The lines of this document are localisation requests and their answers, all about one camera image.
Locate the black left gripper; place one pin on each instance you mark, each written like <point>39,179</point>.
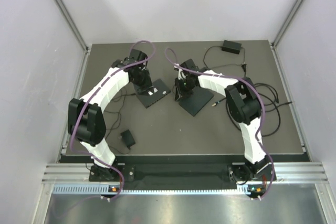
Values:
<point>148,82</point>

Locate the black switch with white label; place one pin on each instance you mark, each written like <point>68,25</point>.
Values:
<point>150,97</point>

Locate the aluminium frame rail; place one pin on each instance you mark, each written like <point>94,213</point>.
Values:
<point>297,172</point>

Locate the small black power adapter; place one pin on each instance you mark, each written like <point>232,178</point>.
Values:
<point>127,138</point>

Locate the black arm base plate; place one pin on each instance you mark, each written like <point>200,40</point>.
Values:
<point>188,176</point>

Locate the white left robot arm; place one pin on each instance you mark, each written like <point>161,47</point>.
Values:
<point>85,115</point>

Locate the grey slotted cable duct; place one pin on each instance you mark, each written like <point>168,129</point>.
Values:
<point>106,189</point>

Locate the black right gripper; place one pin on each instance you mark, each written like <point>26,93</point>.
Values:
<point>180,96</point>

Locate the long black power adapter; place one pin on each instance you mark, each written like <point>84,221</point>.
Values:
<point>231,47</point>

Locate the black network switch plain top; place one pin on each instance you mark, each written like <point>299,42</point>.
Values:
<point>194,103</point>

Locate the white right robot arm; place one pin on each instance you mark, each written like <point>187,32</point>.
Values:
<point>244,104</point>

